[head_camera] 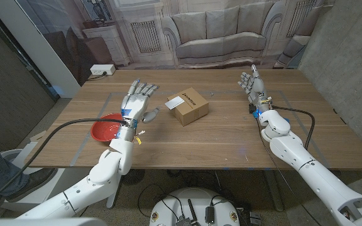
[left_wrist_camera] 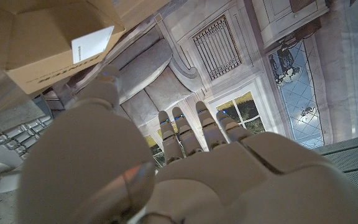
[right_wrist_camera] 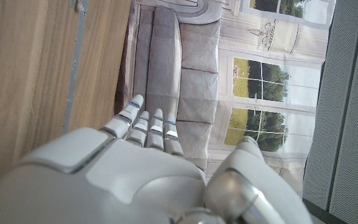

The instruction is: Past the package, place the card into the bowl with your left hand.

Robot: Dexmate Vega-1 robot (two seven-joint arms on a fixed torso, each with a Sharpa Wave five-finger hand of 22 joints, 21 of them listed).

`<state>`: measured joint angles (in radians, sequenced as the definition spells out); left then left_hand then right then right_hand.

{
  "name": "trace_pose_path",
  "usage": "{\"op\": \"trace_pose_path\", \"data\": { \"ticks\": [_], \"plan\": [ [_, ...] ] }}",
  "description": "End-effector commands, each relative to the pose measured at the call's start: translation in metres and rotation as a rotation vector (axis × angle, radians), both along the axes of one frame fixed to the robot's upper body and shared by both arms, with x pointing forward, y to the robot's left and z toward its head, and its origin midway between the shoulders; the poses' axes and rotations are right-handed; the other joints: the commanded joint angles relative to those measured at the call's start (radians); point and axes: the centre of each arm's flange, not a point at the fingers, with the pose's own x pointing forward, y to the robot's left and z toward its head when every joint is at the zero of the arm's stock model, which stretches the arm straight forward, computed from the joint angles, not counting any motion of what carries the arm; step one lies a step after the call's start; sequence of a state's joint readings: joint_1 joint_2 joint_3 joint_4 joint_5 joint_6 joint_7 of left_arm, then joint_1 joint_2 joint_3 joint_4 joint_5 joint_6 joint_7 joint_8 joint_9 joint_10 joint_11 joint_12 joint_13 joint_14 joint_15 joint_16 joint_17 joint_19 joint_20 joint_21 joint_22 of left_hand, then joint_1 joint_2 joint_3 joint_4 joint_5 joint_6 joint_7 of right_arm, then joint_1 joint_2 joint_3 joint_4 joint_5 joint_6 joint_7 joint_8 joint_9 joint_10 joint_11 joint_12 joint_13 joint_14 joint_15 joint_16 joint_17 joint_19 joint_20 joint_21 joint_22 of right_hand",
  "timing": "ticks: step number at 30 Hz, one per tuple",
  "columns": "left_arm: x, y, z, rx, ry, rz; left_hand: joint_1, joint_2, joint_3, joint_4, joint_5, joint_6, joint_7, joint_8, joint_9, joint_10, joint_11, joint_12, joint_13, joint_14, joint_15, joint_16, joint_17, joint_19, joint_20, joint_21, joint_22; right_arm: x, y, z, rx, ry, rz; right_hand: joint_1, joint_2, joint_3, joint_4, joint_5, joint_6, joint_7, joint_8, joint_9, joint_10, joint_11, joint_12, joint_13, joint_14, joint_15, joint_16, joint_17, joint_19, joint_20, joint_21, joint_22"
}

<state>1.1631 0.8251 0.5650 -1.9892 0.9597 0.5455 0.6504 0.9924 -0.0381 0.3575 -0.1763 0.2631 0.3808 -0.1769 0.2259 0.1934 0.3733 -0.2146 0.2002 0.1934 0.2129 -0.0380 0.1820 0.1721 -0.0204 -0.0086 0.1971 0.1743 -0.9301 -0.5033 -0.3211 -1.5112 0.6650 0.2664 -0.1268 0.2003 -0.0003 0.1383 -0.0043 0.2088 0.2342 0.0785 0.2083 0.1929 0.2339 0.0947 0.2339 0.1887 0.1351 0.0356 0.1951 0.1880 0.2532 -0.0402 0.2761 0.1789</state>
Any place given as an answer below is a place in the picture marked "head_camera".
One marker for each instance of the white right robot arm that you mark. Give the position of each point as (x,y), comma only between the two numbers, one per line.
(319,179)

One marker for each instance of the printed living room backdrop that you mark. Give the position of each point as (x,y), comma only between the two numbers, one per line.
(218,34)

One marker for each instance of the black antenna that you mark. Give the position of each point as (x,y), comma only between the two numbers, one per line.
(192,212)

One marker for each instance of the white power strip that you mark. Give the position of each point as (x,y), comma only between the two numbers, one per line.
(102,69)

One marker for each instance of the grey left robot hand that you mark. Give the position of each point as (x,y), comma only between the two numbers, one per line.
(134,103)

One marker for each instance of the white card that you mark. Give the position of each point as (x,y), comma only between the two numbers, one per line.
(174,102)

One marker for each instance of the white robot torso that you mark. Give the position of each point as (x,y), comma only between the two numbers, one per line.
(193,201)

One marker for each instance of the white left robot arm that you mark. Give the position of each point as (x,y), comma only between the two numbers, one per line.
(99,182)

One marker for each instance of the brown cardboard box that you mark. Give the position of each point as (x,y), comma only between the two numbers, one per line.
(190,110)

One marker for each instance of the red bowl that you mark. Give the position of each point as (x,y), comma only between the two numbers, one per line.
(104,130)

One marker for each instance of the white floor stand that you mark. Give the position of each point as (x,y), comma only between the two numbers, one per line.
(14,157)

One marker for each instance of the white table leg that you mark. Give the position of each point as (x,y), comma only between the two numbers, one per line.
(113,197)

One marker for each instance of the black adapter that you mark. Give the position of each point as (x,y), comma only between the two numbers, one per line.
(209,215)

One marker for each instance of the dark brown shoe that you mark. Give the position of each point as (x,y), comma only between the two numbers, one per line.
(36,180)

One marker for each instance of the grey table leg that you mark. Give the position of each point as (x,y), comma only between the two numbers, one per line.
(273,188)

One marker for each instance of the black floor box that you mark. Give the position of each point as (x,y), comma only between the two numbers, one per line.
(254,218)

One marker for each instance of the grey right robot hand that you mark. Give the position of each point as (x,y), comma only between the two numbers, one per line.
(255,86)

